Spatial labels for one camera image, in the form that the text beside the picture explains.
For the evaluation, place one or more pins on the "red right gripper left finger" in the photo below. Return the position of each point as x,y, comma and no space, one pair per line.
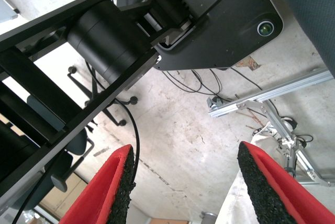
104,195

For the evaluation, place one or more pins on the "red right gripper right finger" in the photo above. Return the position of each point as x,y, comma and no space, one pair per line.
274,195

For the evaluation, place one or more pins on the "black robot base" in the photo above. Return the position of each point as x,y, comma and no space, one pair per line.
230,12

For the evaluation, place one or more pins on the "tan cardboard box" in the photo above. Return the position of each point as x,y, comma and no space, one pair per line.
62,200

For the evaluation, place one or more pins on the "black office chair base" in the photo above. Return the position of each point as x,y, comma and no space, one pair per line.
78,143

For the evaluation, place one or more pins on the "grey flat device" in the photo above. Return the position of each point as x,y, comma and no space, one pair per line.
6,12

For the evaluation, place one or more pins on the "aluminium profile frame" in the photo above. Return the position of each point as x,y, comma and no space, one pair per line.
274,91

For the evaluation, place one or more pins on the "black robot torso frame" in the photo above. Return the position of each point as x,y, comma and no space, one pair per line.
104,40

